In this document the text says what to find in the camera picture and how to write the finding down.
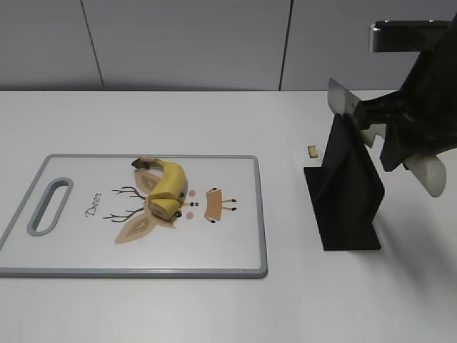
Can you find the yellow banana with stem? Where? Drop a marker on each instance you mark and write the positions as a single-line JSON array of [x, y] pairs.
[[171, 184]]

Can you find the small banana piece on table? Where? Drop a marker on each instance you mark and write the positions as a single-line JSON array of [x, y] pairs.
[[312, 152]]

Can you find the cut banana slice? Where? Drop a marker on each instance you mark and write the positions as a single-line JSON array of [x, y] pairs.
[[164, 208]]

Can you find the white grey-rimmed cutting board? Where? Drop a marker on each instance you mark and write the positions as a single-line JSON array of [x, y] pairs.
[[87, 215]]

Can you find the cleaver knife with white handle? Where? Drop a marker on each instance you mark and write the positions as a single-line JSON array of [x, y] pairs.
[[429, 170]]

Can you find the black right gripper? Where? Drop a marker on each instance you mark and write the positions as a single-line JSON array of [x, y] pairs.
[[430, 93]]

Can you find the black knife stand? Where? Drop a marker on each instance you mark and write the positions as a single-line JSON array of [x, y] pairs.
[[346, 191]]

